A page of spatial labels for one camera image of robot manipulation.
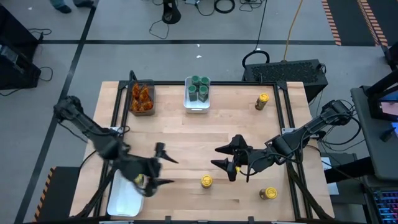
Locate long black power cable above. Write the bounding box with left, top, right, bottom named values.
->
left=241, top=0, right=271, bottom=71

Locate black cable bundle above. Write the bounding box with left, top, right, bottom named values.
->
left=238, top=0, right=265, bottom=13

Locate person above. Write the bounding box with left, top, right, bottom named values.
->
left=49, top=0, right=96, bottom=14

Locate black desktop monitor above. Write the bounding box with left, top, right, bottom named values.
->
left=363, top=70, right=398, bottom=122

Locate black coiled cable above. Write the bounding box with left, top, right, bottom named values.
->
left=213, top=0, right=236, bottom=14

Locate black stand base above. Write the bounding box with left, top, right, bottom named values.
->
left=161, top=0, right=182, bottom=25

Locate black aluminium table frame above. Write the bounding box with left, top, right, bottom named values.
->
left=73, top=70, right=335, bottom=224

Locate grey desk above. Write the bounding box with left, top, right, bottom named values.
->
left=350, top=86, right=398, bottom=182

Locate white plastic bin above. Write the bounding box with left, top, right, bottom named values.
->
left=183, top=77, right=212, bottom=114
left=106, top=169, right=146, bottom=218

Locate black hazard stripe floor mat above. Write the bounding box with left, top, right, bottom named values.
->
left=321, top=0, right=398, bottom=47
left=33, top=166, right=81, bottom=222

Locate black cabinet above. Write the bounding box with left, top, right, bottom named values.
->
left=0, top=4, right=40, bottom=60

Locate backlit keyboard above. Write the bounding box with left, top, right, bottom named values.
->
left=371, top=189, right=398, bottom=224

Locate yellow power cable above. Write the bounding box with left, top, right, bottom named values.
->
left=282, top=0, right=304, bottom=62

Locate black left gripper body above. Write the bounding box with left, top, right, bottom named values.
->
left=124, top=155, right=162, bottom=187

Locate black perforated computer case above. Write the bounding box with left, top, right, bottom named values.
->
left=241, top=58, right=330, bottom=103

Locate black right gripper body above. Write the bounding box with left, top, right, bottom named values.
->
left=236, top=148, right=276, bottom=174

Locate thin black floor cable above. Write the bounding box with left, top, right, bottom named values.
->
left=27, top=27, right=52, bottom=43
left=0, top=66, right=53, bottom=97
left=149, top=19, right=171, bottom=40

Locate black equipment case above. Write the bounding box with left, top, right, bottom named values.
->
left=0, top=37, right=42, bottom=91

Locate grey plastic bin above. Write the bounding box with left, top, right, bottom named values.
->
left=128, top=80, right=156, bottom=117

